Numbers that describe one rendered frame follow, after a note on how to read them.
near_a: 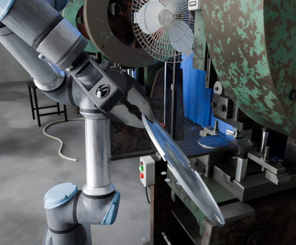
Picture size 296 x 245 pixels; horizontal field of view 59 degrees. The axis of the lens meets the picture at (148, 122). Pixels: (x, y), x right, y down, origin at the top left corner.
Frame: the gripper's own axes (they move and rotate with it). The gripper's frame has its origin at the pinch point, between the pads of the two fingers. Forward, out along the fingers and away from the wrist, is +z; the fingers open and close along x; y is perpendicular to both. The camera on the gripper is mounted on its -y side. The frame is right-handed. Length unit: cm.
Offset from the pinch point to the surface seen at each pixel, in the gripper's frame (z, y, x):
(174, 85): 54, 126, -25
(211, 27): -2.1, 5.0, -24.0
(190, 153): 36.7, 32.1, 0.1
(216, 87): 32, 44, -26
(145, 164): 41, 57, 19
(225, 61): 4.9, 2.7, -21.1
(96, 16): -14, 169, -24
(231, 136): 54, 43, -17
